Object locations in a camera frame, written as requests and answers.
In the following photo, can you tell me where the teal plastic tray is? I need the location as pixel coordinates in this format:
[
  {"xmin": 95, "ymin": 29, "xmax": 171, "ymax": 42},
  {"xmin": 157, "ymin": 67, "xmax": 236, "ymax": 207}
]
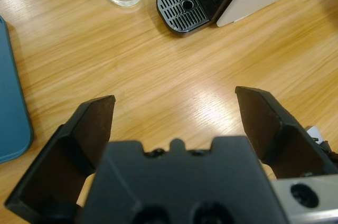
[{"xmin": 0, "ymin": 15, "xmax": 34, "ymax": 164}]

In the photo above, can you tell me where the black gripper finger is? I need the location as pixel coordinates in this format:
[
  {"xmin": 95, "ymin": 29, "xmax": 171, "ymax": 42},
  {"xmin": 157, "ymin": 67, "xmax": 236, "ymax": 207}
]
[
  {"xmin": 234, "ymin": 86, "xmax": 338, "ymax": 181},
  {"xmin": 4, "ymin": 94, "xmax": 117, "ymax": 224}
]

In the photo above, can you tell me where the white paper tag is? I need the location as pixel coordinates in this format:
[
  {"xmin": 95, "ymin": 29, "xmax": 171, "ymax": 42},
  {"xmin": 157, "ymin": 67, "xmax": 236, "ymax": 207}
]
[{"xmin": 306, "ymin": 126, "xmax": 324, "ymax": 145}]

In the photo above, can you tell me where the white capsule coffee machine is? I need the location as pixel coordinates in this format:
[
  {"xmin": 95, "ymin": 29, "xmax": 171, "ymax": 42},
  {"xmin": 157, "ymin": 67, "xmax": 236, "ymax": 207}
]
[{"xmin": 156, "ymin": 0, "xmax": 313, "ymax": 37}]

